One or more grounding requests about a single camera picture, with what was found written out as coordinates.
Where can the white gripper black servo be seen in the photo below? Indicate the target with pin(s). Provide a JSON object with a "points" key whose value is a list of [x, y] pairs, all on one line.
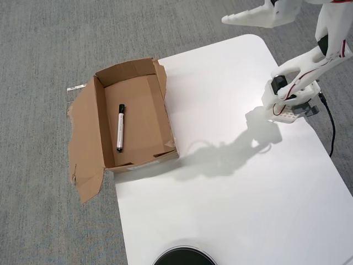
{"points": [[257, 17]]}

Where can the white marker pen black cap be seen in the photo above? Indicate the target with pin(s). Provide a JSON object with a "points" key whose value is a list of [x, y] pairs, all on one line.
{"points": [[120, 129]]}

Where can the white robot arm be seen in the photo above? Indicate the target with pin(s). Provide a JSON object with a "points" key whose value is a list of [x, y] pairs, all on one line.
{"points": [[331, 16]]}

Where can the open brown cardboard box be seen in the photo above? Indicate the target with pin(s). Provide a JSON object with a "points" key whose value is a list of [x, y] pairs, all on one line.
{"points": [[146, 110]]}

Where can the grey table clamp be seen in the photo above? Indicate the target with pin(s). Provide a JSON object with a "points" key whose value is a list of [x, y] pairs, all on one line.
{"points": [[304, 110]]}

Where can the white tape strip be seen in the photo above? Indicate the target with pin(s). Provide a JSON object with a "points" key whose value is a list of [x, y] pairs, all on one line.
{"points": [[77, 87]]}

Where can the black round disc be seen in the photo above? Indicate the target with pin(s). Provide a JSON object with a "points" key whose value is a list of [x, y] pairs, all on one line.
{"points": [[183, 255]]}

